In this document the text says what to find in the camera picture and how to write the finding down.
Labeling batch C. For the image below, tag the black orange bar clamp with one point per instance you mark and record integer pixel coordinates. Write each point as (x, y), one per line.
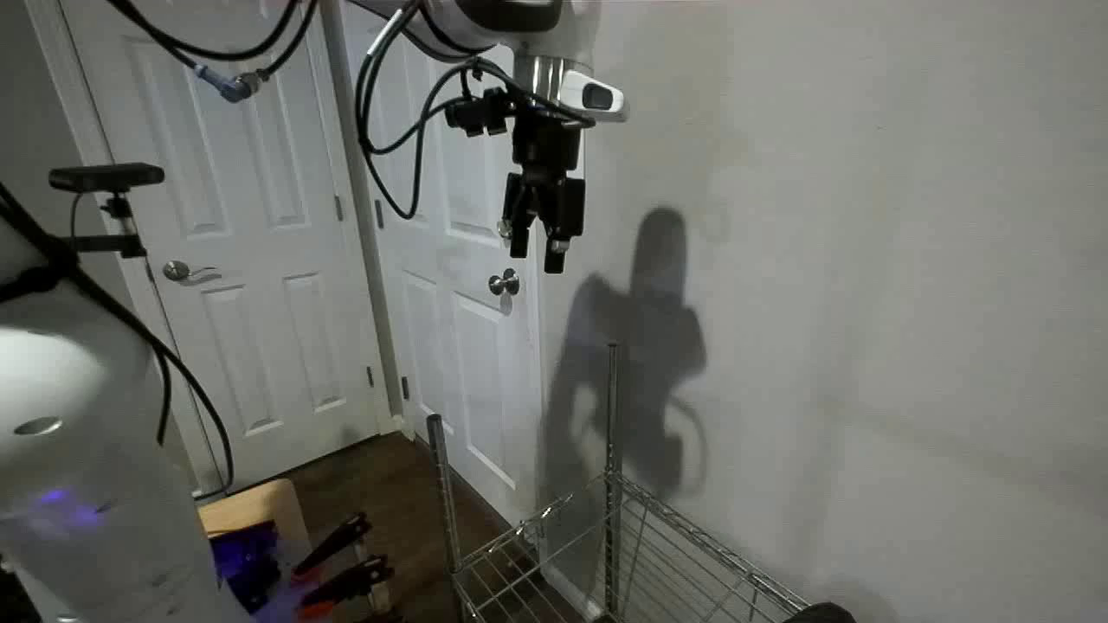
(350, 574)
(333, 542)

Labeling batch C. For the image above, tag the purple box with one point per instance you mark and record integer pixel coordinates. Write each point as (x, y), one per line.
(262, 503)

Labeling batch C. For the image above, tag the silver round door knob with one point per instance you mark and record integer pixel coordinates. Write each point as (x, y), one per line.
(502, 280)

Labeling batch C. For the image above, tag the white door with round knob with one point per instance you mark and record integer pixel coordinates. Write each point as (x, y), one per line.
(463, 347)

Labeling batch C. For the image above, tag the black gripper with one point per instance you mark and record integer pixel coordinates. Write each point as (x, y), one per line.
(546, 143)

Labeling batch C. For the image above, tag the blue item in box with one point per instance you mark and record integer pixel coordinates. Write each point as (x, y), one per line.
(247, 564)

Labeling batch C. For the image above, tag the black stereo camera bar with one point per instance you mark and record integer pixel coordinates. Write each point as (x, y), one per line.
(104, 176)

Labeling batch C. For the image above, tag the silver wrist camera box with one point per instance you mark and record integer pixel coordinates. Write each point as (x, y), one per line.
(591, 91)

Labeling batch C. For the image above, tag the black camera stand clamp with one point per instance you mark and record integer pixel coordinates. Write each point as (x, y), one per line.
(114, 227)

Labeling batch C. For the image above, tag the black round object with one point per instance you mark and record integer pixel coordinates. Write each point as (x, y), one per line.
(819, 614)

